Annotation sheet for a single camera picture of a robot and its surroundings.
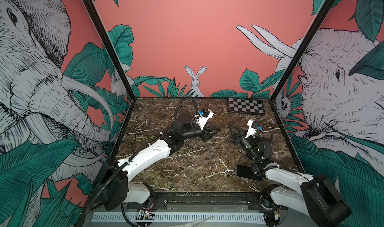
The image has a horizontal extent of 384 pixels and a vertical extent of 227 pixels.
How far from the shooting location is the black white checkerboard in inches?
44.5

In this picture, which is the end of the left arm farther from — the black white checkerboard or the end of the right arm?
the black white checkerboard

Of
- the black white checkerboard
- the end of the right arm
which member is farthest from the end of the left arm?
the black white checkerboard
